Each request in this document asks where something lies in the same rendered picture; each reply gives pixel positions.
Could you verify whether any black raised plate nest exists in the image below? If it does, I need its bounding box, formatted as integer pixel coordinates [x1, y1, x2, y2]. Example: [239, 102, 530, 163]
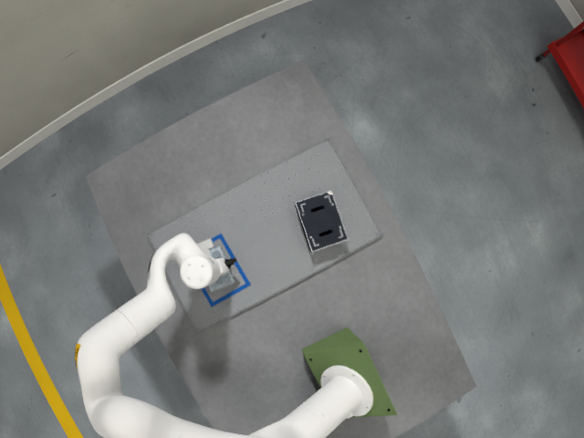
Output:
[295, 191, 348, 252]

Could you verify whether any blue tape rectangle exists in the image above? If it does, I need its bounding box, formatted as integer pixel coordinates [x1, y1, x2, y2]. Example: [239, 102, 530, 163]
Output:
[201, 233, 251, 307]

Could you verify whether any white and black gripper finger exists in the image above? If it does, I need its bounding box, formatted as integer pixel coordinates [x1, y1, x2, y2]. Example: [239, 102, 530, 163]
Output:
[224, 258, 237, 269]

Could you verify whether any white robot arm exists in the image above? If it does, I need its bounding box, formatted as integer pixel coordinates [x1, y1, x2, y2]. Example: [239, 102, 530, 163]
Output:
[75, 234, 373, 438]

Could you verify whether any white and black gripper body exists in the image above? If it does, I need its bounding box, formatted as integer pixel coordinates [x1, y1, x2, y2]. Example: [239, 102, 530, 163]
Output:
[215, 258, 229, 274]

